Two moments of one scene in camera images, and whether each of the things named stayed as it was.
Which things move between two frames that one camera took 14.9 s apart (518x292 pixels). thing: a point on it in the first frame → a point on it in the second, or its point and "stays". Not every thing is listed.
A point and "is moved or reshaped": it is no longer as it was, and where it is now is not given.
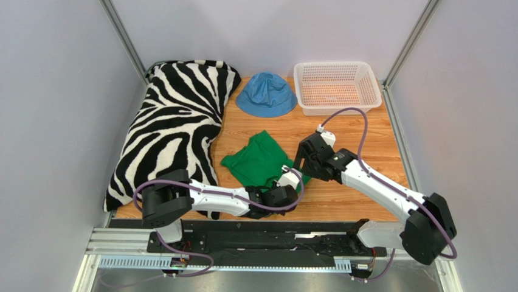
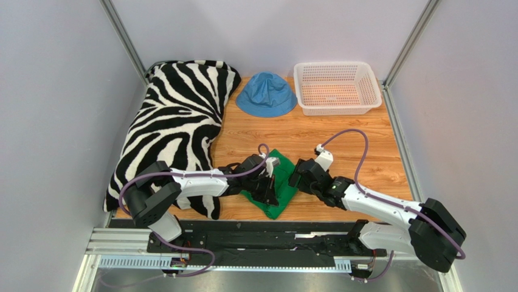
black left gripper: [273, 187] → [269, 195]
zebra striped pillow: [180, 112] stays
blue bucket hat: [267, 94] stays
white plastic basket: [325, 88] stays
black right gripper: [307, 153] → [299, 173]
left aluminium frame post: [120, 30] stays
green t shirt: [258, 163] is moved or reshaped
